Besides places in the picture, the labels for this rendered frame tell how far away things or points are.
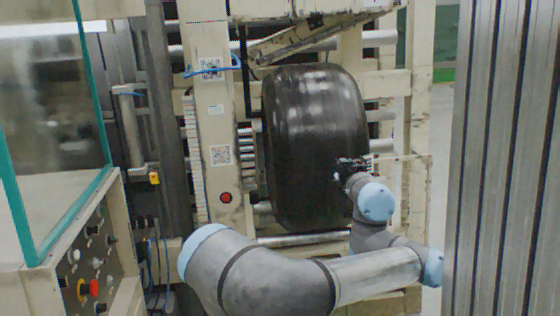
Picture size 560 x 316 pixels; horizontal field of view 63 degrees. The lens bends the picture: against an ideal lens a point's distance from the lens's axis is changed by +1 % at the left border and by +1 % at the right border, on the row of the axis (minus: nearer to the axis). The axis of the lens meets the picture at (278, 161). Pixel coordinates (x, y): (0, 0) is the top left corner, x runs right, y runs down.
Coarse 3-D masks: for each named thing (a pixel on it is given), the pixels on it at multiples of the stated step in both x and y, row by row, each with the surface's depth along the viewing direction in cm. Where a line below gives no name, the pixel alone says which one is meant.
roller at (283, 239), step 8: (304, 232) 160; (312, 232) 160; (320, 232) 160; (328, 232) 160; (336, 232) 160; (344, 232) 160; (264, 240) 158; (272, 240) 158; (280, 240) 158; (288, 240) 159; (296, 240) 159; (304, 240) 159; (312, 240) 159; (320, 240) 160; (328, 240) 160
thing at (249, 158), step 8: (240, 128) 206; (248, 128) 195; (240, 136) 207; (248, 136) 208; (240, 144) 195; (248, 144) 209; (248, 152) 210; (256, 152) 196; (248, 160) 212; (256, 160) 197; (248, 168) 213; (256, 168) 198; (248, 176) 202; (256, 176) 212; (256, 184) 203
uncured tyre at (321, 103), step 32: (320, 64) 154; (288, 96) 139; (320, 96) 139; (352, 96) 140; (288, 128) 136; (320, 128) 136; (352, 128) 137; (288, 160) 136; (320, 160) 136; (288, 192) 139; (320, 192) 139; (288, 224) 150; (320, 224) 151
